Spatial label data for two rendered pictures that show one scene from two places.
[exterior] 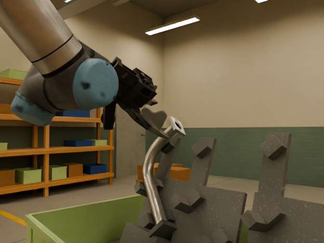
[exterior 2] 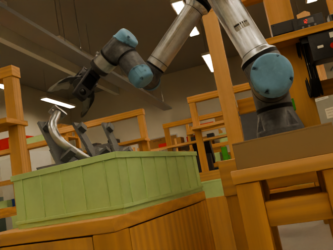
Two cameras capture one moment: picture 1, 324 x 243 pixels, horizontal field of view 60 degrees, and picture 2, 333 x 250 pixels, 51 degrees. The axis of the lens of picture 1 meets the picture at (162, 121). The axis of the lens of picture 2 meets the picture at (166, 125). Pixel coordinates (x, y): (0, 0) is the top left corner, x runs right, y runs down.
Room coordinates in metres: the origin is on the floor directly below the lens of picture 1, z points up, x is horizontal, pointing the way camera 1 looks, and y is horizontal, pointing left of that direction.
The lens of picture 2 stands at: (0.95, 1.25, 0.85)
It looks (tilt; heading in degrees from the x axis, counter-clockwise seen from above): 9 degrees up; 245
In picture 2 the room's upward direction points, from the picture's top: 10 degrees counter-clockwise
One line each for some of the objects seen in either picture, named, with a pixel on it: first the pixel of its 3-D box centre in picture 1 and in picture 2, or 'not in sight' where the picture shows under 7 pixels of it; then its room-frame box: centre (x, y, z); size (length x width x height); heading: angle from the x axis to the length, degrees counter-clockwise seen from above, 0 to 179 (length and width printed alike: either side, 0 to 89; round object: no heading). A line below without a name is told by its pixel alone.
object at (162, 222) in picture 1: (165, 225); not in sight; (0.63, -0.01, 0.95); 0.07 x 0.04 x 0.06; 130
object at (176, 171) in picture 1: (169, 176); not in sight; (5.78, -0.16, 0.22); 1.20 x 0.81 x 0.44; 45
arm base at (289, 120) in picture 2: not in sight; (277, 121); (0.13, 0.38, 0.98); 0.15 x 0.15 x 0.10
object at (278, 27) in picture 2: not in sight; (284, 29); (-0.59, -0.16, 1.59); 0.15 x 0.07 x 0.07; 140
